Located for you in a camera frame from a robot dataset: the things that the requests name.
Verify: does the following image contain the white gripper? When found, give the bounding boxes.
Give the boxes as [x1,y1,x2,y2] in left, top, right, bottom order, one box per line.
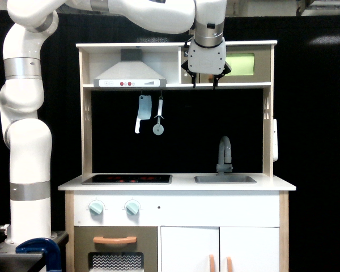
[181,37,231,90]

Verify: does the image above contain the toy microwave door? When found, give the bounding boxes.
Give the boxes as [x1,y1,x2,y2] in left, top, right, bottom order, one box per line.
[199,45,271,84]

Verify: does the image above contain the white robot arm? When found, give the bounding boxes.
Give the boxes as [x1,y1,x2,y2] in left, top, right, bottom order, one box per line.
[0,1,227,244]

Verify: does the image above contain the left white cabinet door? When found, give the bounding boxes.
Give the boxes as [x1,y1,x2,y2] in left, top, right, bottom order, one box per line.
[160,226,219,271]

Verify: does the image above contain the white cabinet door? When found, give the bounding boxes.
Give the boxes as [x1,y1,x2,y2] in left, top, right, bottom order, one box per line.
[220,227,280,271]
[160,226,219,271]

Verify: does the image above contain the right white cabinet door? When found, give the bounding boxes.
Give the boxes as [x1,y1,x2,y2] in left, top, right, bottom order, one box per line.
[220,227,280,271]

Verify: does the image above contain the toy oven door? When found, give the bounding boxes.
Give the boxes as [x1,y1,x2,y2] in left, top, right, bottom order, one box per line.
[74,226,158,271]

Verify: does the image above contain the toy cleaver knife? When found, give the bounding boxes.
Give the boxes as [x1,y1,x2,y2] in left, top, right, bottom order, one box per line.
[135,95,152,134]

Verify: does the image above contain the grey toy faucet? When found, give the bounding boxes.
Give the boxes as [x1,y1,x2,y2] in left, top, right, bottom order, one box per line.
[216,136,233,175]

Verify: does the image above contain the toy pizza cutter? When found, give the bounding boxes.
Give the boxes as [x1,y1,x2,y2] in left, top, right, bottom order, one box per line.
[152,97,164,135]

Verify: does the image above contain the toy range hood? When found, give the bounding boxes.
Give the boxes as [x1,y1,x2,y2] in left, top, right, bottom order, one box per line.
[93,48,167,88]

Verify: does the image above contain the white side holder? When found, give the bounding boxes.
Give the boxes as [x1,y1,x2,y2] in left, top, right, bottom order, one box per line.
[273,118,278,162]

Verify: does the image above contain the grey toy sink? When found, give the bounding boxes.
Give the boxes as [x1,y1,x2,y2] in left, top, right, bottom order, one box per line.
[194,175,257,184]

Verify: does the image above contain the white wooden toy kitchen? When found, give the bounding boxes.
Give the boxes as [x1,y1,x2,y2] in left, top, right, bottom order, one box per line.
[60,40,295,271]

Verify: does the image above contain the black toy stovetop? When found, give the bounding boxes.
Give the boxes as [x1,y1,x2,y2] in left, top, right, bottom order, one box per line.
[82,173,172,185]

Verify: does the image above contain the right mint stove knob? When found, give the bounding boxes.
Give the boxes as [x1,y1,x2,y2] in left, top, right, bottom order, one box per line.
[124,199,141,216]

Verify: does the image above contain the mint stove knob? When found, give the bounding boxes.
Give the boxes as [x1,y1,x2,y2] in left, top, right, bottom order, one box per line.
[88,200,105,216]
[124,199,141,216]

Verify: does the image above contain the left mint stove knob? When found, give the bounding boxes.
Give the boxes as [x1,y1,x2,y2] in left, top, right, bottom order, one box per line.
[88,200,105,216]

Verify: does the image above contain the blue clamp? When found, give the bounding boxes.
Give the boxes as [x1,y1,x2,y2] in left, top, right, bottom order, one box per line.
[15,238,62,271]

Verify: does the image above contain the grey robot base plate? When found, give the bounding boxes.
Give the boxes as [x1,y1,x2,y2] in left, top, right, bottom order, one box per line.
[0,230,69,272]

